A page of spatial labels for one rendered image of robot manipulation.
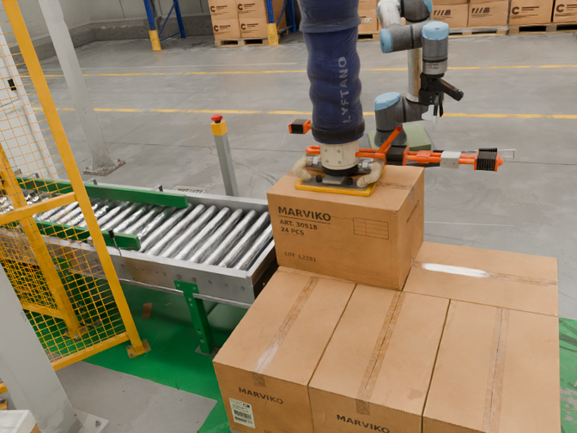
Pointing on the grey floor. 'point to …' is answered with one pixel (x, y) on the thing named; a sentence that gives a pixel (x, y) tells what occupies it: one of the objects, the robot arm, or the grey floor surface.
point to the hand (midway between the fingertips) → (439, 124)
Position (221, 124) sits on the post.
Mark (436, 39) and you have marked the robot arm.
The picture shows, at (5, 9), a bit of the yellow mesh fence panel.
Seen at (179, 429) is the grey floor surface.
